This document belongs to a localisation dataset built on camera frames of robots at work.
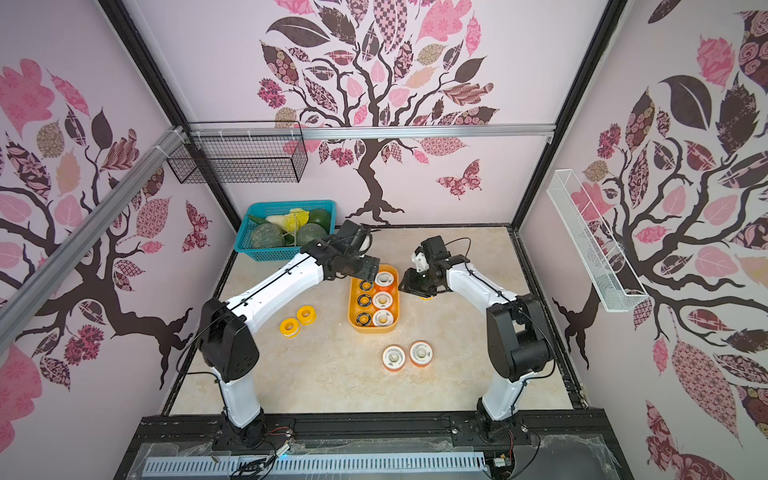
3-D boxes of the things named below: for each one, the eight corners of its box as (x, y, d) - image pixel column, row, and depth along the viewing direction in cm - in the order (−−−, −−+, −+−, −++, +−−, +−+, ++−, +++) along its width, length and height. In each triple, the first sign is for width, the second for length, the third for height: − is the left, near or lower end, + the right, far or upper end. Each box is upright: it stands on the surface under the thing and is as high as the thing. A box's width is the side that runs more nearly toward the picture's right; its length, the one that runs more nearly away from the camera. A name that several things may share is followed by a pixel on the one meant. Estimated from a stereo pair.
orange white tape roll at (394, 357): (382, 371, 85) (382, 368, 84) (382, 347, 90) (382, 344, 88) (406, 371, 85) (406, 368, 84) (405, 347, 90) (406, 344, 88)
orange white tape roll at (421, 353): (409, 367, 86) (410, 364, 84) (408, 343, 91) (409, 340, 89) (433, 367, 86) (434, 364, 84) (431, 343, 91) (432, 340, 89)
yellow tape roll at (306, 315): (296, 325, 95) (294, 322, 93) (300, 309, 99) (298, 305, 97) (314, 325, 95) (313, 322, 93) (317, 309, 99) (316, 305, 97)
